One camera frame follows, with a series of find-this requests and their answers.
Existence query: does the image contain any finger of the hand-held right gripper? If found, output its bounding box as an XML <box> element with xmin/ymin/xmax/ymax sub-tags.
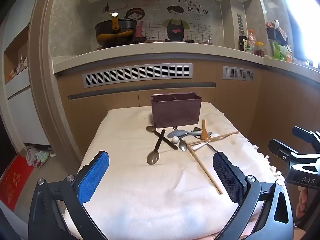
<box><xmin>292</xmin><ymin>126</ymin><xmax>320</xmax><ymax>153</ymax></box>
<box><xmin>268</xmin><ymin>138</ymin><xmax>300</xmax><ymax>162</ymax></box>

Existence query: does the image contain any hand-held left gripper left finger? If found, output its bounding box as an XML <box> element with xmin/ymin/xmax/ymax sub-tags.
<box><xmin>28</xmin><ymin>151</ymin><xmax>110</xmax><ymax>240</ymax></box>

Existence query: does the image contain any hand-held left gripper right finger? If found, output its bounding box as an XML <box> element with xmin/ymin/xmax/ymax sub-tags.
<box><xmin>212</xmin><ymin>151</ymin><xmax>294</xmax><ymax>240</ymax></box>

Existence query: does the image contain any wooden chopstick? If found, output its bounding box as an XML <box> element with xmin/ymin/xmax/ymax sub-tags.
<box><xmin>187</xmin><ymin>131</ymin><xmax>240</xmax><ymax>146</ymax></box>
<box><xmin>190</xmin><ymin>140</ymin><xmax>213</xmax><ymax>152</ymax></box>
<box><xmin>187</xmin><ymin>146</ymin><xmax>223</xmax><ymax>195</ymax></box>

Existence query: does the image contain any brown soup spoon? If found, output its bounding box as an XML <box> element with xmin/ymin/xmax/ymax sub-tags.
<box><xmin>200</xmin><ymin>119</ymin><xmax>211</xmax><ymax>140</ymax></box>

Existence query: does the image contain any metal shovel-shaped spoon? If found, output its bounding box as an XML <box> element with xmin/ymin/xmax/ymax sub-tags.
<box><xmin>180</xmin><ymin>127</ymin><xmax>202</xmax><ymax>138</ymax></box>

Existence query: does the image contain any black-handled grey spoon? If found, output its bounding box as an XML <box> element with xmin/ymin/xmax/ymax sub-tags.
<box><xmin>146</xmin><ymin>126</ymin><xmax>179</xmax><ymax>150</ymax></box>
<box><xmin>146</xmin><ymin>129</ymin><xmax>166</xmax><ymax>165</ymax></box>

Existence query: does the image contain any white plastic spoon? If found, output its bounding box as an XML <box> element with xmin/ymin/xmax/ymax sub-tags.
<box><xmin>171</xmin><ymin>133</ymin><xmax>220</xmax><ymax>144</ymax></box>

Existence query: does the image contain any purple plastic utensil holder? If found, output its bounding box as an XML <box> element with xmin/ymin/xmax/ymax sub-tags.
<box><xmin>150</xmin><ymin>93</ymin><xmax>202</xmax><ymax>128</ymax></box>

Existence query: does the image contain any person's right hand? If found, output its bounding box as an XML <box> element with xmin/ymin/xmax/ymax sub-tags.
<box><xmin>296</xmin><ymin>187</ymin><xmax>312</xmax><ymax>219</ymax></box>

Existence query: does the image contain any white woven cloth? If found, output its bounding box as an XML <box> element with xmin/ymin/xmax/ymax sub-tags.
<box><xmin>62</xmin><ymin>102</ymin><xmax>285</xmax><ymax>240</ymax></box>

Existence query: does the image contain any pile of slippers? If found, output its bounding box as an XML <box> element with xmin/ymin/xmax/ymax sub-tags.
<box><xmin>26</xmin><ymin>144</ymin><xmax>54</xmax><ymax>169</ymax></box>

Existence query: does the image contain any brown wooden cabinet front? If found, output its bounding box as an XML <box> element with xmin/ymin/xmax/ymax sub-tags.
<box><xmin>56</xmin><ymin>61</ymin><xmax>320</xmax><ymax>180</ymax></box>

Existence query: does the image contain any red floor mat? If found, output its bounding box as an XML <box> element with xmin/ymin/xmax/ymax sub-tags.
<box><xmin>0</xmin><ymin>155</ymin><xmax>34</xmax><ymax>210</ymax></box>

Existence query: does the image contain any short grey vent grille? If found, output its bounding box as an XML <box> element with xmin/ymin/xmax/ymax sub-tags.
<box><xmin>222</xmin><ymin>66</ymin><xmax>254</xmax><ymax>81</ymax></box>

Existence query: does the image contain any green plastic bag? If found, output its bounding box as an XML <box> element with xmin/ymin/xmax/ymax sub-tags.
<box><xmin>272</xmin><ymin>41</ymin><xmax>288</xmax><ymax>61</ymax></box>

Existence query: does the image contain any white storage cabinet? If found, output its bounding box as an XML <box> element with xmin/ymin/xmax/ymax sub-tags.
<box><xmin>4</xmin><ymin>25</ymin><xmax>50</xmax><ymax>150</ymax></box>

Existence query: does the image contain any clear jar with red contents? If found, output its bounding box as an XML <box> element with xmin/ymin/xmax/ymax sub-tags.
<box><xmin>254</xmin><ymin>42</ymin><xmax>265</xmax><ymax>57</ymax></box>

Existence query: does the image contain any long grey vent grille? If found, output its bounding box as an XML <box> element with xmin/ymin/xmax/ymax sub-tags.
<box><xmin>82</xmin><ymin>64</ymin><xmax>193</xmax><ymax>88</ymax></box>

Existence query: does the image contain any black kitchen rack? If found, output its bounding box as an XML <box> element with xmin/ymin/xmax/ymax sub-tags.
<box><xmin>266</xmin><ymin>19</ymin><xmax>288</xmax><ymax>46</ymax></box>

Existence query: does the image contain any white kitchen countertop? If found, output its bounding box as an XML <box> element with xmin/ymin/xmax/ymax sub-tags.
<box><xmin>52</xmin><ymin>42</ymin><xmax>320</xmax><ymax>80</ymax></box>

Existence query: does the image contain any black pot with yellow handle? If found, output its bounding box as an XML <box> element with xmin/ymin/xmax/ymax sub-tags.
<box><xmin>94</xmin><ymin>12</ymin><xmax>138</xmax><ymax>48</ymax></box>

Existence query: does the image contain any cartoon wall sticker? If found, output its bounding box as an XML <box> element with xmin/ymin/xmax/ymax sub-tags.
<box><xmin>124</xmin><ymin>0</ymin><xmax>213</xmax><ymax>43</ymax></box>

